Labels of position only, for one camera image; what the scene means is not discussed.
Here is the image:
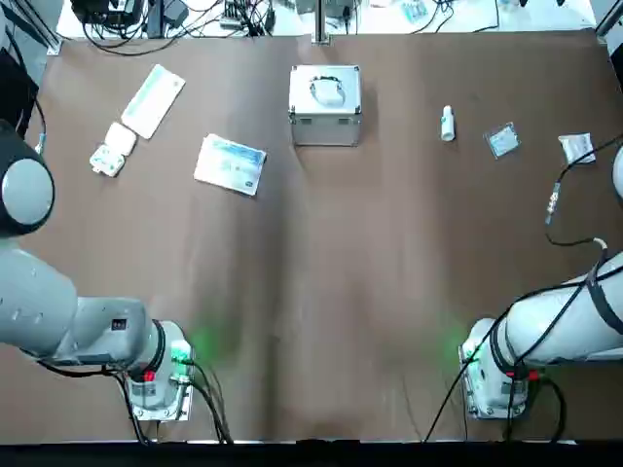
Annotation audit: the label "aluminium first-aid kit case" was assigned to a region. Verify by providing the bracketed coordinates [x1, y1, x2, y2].
[287, 65, 364, 147]

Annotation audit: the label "white disinfectant bottle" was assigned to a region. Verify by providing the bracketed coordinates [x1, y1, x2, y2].
[440, 105, 457, 142]

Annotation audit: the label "blue printed bandage packet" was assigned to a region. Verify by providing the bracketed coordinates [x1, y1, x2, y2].
[483, 121, 522, 161]

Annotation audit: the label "clear white gauze packet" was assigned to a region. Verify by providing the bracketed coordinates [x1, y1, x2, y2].
[557, 131, 598, 165]

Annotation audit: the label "blue printed flat packet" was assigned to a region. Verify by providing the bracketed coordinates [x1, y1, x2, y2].
[193, 133, 268, 198]

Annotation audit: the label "long white green packet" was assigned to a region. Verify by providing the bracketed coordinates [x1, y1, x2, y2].
[120, 63, 187, 141]

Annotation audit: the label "white square box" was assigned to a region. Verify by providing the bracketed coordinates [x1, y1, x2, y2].
[104, 121, 137, 157]

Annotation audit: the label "small white green packet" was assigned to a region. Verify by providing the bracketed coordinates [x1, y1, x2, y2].
[89, 142, 126, 179]

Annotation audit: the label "clear bag of blue sachets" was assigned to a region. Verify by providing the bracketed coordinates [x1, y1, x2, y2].
[401, 0, 430, 23]

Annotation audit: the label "black electronic device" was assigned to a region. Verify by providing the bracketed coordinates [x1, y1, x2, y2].
[70, 0, 147, 26]

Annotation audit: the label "black cloth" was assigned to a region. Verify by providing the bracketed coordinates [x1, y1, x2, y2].
[0, 47, 40, 142]

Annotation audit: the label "black left base cables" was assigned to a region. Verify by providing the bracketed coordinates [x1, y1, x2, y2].
[187, 357, 235, 445]

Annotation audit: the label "aluminium frame post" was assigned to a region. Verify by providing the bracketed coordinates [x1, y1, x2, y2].
[311, 0, 333, 46]
[594, 0, 623, 38]
[28, 0, 64, 55]

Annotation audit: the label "black right base cable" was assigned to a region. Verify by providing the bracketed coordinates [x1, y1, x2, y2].
[422, 369, 471, 444]

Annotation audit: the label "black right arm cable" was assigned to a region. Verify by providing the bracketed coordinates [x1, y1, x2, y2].
[543, 135, 623, 249]

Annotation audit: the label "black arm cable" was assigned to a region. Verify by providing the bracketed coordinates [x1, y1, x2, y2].
[33, 96, 49, 153]
[543, 135, 623, 249]

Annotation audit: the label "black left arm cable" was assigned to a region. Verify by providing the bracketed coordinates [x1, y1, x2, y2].
[33, 96, 49, 153]

